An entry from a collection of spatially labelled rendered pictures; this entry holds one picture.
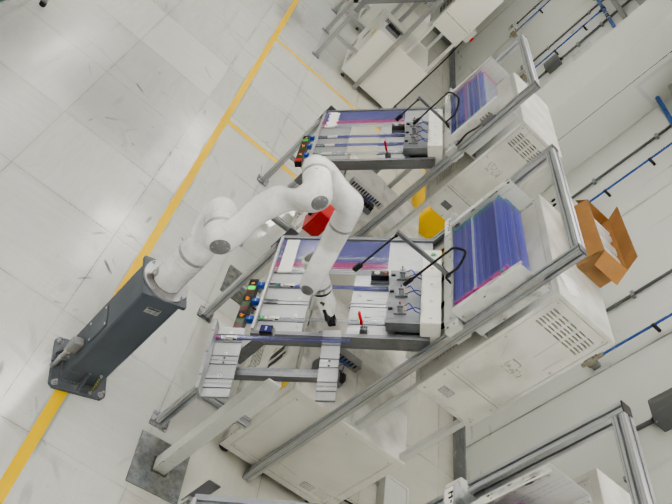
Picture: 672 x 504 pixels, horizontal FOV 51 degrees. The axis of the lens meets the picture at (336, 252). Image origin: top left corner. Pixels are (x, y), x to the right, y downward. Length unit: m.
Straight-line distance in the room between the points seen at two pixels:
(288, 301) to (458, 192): 1.44
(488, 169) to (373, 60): 3.42
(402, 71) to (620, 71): 2.34
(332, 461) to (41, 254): 1.64
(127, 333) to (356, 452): 1.14
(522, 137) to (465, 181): 0.39
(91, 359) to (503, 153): 2.33
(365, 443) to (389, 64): 4.70
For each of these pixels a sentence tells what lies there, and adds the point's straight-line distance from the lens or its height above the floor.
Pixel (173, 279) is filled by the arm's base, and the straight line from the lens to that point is 2.66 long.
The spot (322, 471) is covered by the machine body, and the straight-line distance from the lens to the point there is 3.41.
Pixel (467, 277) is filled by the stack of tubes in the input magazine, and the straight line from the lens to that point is 2.73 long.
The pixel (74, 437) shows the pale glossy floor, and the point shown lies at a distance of 3.11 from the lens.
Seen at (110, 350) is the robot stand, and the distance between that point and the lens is 2.99.
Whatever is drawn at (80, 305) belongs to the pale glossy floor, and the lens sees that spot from 3.45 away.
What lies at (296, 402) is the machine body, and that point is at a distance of 3.08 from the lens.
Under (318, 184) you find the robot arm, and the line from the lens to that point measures 2.32.
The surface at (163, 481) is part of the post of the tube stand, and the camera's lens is 3.22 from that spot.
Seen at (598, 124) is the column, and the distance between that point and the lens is 5.86.
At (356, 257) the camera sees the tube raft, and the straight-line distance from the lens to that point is 3.18.
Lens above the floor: 2.53
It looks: 30 degrees down
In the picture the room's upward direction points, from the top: 50 degrees clockwise
